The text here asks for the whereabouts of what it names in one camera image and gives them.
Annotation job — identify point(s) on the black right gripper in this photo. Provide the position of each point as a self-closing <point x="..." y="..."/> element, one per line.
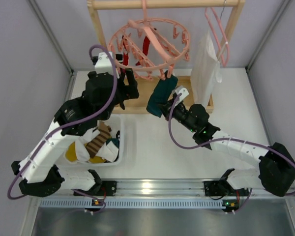
<point x="168" y="108"/>

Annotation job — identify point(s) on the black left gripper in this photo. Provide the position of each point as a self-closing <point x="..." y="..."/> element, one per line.
<point x="124" y="89"/>

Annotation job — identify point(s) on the dark green sock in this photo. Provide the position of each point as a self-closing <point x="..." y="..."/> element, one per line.
<point x="160" y="95"/>

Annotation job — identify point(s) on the pink round clip hanger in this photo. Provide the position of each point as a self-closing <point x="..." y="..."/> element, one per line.
<point x="162" y="55"/>

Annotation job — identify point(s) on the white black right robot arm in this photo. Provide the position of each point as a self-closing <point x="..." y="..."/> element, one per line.
<point x="272" y="167"/>

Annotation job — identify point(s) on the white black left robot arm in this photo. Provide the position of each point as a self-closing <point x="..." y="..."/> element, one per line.
<point x="77" y="138"/>

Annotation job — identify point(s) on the wooden clothes rack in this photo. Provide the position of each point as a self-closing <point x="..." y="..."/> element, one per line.
<point x="221" y="15"/>

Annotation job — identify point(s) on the white plastic basket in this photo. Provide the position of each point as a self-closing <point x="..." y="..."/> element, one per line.
<point x="117" y="126"/>

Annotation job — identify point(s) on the red sock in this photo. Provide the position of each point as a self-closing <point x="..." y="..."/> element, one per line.
<point x="146" y="44"/>
<point x="125" y="49"/>

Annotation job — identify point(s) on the green sock in basket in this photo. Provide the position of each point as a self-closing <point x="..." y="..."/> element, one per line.
<point x="114" y="141"/>

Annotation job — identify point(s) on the white hanging cloth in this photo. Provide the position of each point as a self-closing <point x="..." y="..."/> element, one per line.
<point x="206" y="71"/>

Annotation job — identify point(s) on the white folded sock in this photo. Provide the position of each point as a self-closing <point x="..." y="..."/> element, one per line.
<point x="109" y="153"/>

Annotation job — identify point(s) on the brown striped sock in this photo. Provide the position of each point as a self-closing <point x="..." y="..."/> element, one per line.
<point x="98" y="142"/>

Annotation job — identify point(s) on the yellow sock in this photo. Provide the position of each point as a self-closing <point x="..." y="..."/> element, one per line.
<point x="71" y="156"/>

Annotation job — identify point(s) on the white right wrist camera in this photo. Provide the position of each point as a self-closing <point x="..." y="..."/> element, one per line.
<point x="181" y="92"/>

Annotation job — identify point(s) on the aluminium rail base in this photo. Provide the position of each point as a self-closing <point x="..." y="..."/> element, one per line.
<point x="157" y="194"/>

